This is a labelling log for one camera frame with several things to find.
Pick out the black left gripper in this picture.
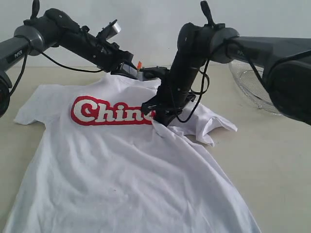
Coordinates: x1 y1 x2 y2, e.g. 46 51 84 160
93 42 138 79

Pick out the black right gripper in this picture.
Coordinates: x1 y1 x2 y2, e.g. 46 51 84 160
141 82 196 127

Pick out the white t-shirt with red logo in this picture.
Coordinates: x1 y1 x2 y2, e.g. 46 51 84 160
4 75 260 233

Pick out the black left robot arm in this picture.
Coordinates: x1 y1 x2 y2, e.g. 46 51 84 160
0 1 138 115

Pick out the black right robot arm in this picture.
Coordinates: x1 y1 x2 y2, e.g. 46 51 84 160
141 23 311 125

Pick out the orange shirt neck tag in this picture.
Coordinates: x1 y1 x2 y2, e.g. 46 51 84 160
137 61 142 71

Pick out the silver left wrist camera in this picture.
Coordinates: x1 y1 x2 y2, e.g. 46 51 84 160
97 19 121 41

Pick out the round metal wire mesh basket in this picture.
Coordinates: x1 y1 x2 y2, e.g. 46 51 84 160
229 60 282 116

